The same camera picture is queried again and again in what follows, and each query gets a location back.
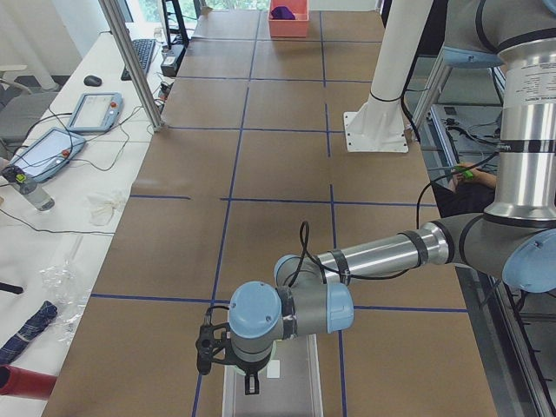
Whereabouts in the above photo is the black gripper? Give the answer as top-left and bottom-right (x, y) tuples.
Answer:
(195, 321), (274, 395)

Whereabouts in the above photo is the purple cloth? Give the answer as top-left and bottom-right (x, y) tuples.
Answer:
(270, 5), (296, 20)

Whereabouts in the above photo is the pale green bowl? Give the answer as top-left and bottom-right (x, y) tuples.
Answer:
(228, 365), (246, 376)

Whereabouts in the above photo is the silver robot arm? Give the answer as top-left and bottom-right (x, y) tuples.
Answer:
(195, 1), (555, 394)

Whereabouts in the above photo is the clear plastic storage box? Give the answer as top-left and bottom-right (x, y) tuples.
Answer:
(222, 334), (324, 416)

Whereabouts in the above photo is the black desktop box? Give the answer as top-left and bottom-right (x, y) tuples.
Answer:
(161, 44), (186, 77)

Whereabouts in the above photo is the crumpled clear plastic wrap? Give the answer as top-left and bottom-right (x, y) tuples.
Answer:
(40, 235), (92, 346)

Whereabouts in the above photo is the folded blue umbrella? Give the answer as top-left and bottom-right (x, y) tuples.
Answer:
(1, 301), (58, 365)

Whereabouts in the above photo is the red cylinder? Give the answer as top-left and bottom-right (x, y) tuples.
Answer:
(1, 365), (57, 400)

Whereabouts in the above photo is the person in black clothes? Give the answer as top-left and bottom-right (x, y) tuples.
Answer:
(432, 162), (497, 217)

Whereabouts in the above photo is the clear water bottle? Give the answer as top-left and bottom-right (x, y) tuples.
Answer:
(2, 165), (55, 211)

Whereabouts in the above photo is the near teach pendant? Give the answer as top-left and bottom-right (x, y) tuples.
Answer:
(10, 128), (86, 182)

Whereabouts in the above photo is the teach pendant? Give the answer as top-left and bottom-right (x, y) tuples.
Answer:
(67, 92), (122, 135)
(10, 128), (86, 182)

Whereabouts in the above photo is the far teach pendant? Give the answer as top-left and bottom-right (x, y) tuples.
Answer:
(67, 92), (122, 135)

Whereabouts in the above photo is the black computer mouse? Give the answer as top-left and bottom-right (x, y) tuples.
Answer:
(83, 75), (103, 87)

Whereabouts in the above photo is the black keyboard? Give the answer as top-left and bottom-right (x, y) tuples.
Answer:
(132, 38), (156, 75)

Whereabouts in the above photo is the pink plastic tray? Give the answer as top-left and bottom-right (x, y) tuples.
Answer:
(268, 0), (309, 37)

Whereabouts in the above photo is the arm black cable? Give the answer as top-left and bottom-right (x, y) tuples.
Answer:
(286, 147), (505, 288)

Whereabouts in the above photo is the white pedestal base plate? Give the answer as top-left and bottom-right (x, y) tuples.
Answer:
(343, 96), (408, 153)

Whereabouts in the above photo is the green handled tool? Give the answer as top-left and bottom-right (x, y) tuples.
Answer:
(453, 165), (473, 179)

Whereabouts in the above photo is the aluminium frame post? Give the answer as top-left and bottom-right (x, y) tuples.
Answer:
(99, 0), (163, 132)

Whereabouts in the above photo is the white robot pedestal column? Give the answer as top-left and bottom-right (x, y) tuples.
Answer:
(368, 0), (434, 103)

